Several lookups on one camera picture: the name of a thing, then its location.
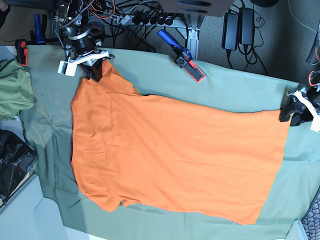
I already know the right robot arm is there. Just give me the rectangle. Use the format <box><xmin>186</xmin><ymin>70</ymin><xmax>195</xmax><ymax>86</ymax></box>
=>
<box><xmin>54</xmin><ymin>0</ymin><xmax>115</xmax><ymax>82</ymax></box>

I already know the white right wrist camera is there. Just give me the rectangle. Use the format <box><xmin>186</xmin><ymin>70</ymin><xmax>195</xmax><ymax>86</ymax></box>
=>
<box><xmin>57</xmin><ymin>60</ymin><xmax>77</xmax><ymax>77</ymax></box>

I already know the grey cable on floor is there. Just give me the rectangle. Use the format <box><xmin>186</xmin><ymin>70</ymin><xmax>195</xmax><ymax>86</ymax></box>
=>
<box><xmin>287</xmin><ymin>0</ymin><xmax>320</xmax><ymax>36</ymax></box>

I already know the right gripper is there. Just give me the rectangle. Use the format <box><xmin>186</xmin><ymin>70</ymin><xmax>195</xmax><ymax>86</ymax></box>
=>
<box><xmin>65</xmin><ymin>48</ymin><xmax>115</xmax><ymax>82</ymax></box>

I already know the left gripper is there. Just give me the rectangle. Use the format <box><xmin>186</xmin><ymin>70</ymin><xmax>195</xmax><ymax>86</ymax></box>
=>
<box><xmin>279</xmin><ymin>88</ymin><xmax>320</xmax><ymax>127</ymax></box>

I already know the blue clamp on table centre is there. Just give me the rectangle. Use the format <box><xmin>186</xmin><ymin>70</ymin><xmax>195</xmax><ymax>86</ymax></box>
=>
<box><xmin>157</xmin><ymin>29</ymin><xmax>205</xmax><ymax>83</ymax></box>

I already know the orange T-shirt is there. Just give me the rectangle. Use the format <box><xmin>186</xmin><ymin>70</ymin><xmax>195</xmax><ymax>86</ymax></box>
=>
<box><xmin>71</xmin><ymin>61</ymin><xmax>290</xmax><ymax>225</ymax></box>

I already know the green table cloth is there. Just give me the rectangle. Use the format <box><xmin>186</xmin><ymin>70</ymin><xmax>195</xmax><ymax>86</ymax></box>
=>
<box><xmin>20</xmin><ymin>45</ymin><xmax>320</xmax><ymax>240</ymax></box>

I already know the blue clamp at left edge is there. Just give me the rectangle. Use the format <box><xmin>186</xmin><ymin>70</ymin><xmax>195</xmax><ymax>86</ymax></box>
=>
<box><xmin>15</xmin><ymin>14</ymin><xmax>59</xmax><ymax>67</ymax></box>

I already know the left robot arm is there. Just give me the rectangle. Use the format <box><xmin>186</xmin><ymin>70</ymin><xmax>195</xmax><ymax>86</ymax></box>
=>
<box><xmin>279</xmin><ymin>70</ymin><xmax>320</xmax><ymax>133</ymax></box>

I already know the white power strip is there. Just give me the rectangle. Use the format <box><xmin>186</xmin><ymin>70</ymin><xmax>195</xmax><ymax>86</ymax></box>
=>
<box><xmin>113</xmin><ymin>15</ymin><xmax>186</xmax><ymax>28</ymax></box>

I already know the aluminium frame post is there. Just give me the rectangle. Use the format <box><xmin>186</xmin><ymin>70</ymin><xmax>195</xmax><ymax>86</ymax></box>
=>
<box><xmin>184</xmin><ymin>13</ymin><xmax>205</xmax><ymax>60</ymax></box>

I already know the green garment pile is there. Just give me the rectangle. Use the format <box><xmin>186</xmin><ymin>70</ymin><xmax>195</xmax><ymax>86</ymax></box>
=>
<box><xmin>0</xmin><ymin>59</ymin><xmax>34</xmax><ymax>121</ymax></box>

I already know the black power adapter pair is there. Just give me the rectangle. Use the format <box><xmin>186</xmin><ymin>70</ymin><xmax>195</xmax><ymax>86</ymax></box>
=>
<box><xmin>221</xmin><ymin>7</ymin><xmax>255</xmax><ymax>51</ymax></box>

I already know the black plastic bag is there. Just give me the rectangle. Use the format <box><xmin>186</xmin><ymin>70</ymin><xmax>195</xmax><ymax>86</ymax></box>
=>
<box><xmin>0</xmin><ymin>130</ymin><xmax>36</xmax><ymax>204</ymax></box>

